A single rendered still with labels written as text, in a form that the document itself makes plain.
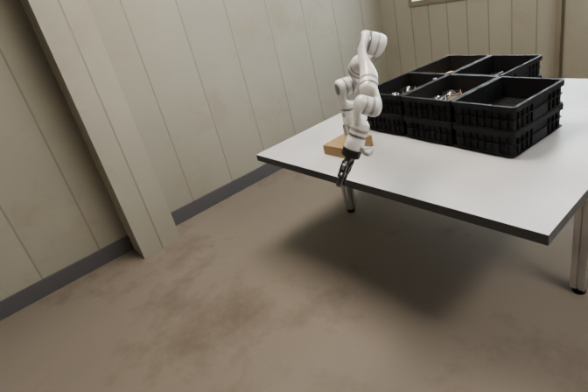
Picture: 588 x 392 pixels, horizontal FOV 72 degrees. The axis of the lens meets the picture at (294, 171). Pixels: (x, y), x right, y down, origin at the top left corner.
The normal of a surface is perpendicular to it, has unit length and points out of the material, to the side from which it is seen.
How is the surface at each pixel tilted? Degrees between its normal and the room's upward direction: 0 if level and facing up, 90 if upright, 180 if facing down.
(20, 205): 90
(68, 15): 90
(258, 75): 90
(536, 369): 0
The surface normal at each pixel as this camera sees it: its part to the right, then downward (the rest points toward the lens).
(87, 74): 0.63, 0.18
